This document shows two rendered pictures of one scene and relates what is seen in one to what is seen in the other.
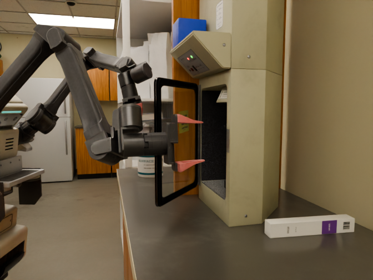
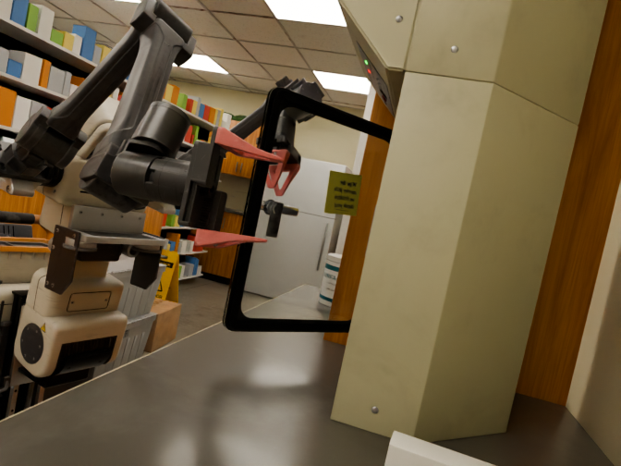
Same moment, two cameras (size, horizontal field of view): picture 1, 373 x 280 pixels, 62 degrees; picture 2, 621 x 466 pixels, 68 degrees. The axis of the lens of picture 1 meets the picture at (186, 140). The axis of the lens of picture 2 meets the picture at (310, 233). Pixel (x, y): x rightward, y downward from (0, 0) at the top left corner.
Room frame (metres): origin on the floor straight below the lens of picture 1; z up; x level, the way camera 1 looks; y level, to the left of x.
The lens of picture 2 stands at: (0.33, -0.34, 1.21)
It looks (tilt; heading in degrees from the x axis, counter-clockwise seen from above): 3 degrees down; 28
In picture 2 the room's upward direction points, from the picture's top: 12 degrees clockwise
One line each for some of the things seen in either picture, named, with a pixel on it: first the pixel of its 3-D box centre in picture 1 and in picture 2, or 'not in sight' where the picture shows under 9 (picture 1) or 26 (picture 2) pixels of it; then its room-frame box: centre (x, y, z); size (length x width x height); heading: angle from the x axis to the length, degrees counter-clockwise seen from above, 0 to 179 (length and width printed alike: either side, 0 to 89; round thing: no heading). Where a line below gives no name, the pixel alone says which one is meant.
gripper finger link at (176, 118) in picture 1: (185, 128); (243, 165); (0.78, 0.00, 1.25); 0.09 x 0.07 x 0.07; 105
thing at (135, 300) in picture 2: not in sight; (107, 287); (2.25, 1.94, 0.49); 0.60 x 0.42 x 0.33; 14
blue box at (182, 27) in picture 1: (188, 35); not in sight; (1.14, -0.01, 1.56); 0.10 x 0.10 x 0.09; 14
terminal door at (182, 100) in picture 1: (179, 139); (321, 223); (1.07, 0.03, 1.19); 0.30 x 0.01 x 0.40; 154
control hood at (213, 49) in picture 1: (196, 58); (380, 68); (1.05, -0.03, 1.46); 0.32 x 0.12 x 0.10; 14
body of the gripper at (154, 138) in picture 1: (157, 143); (185, 183); (0.76, 0.07, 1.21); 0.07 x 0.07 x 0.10; 15
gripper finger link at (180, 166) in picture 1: (186, 155); (231, 222); (0.78, 0.00, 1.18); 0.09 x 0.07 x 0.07; 105
